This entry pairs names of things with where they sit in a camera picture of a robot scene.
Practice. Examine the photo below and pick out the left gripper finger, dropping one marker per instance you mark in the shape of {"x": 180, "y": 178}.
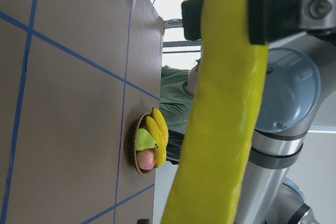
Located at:
{"x": 142, "y": 221}

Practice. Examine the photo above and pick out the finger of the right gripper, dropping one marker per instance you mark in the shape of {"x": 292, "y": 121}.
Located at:
{"x": 273, "y": 20}
{"x": 191, "y": 19}

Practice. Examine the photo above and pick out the yellow banana top basket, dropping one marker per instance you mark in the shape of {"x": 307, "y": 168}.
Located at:
{"x": 154, "y": 131}

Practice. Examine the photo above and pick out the yellow banana basket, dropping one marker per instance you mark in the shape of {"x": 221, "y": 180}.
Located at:
{"x": 161, "y": 123}
{"x": 154, "y": 131}

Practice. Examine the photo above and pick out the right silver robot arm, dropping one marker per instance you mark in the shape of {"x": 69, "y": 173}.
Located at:
{"x": 268, "y": 66}

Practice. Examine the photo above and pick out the yellow banana front basket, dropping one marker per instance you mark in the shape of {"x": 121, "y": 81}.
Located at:
{"x": 161, "y": 123}

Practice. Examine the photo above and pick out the wicker fruit basket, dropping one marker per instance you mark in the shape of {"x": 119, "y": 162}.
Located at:
{"x": 131, "y": 151}

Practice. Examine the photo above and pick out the pink apple back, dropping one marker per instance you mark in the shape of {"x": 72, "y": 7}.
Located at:
{"x": 146, "y": 159}

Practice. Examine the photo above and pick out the person in green shirt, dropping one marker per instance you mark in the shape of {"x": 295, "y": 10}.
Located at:
{"x": 178, "y": 87}

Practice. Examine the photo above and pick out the green pear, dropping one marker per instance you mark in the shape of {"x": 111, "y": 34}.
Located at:
{"x": 144, "y": 140}

